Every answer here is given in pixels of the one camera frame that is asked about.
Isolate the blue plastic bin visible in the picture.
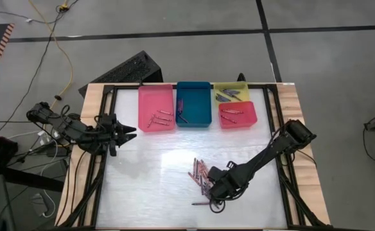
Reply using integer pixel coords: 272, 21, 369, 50
175, 81, 213, 128

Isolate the black bar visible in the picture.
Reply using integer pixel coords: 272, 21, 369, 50
3, 166, 65, 193

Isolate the black perforated case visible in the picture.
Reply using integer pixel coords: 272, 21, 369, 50
78, 50, 164, 98

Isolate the yellow cable plug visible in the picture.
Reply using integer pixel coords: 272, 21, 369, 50
57, 2, 72, 14

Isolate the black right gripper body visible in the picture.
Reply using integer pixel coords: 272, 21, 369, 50
210, 171, 249, 200

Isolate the black floor cable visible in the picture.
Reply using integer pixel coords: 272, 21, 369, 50
0, 0, 79, 135

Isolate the small yellow plastic bin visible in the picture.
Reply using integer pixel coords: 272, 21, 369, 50
213, 81, 250, 107

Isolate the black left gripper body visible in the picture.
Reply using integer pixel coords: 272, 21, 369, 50
91, 114, 121, 153

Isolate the large pink plastic bin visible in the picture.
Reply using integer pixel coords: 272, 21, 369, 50
138, 83, 176, 133

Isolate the small red plastic bin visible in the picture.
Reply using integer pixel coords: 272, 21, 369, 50
218, 101, 258, 130

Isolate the yellow cable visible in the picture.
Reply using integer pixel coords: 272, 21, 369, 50
28, 0, 74, 129

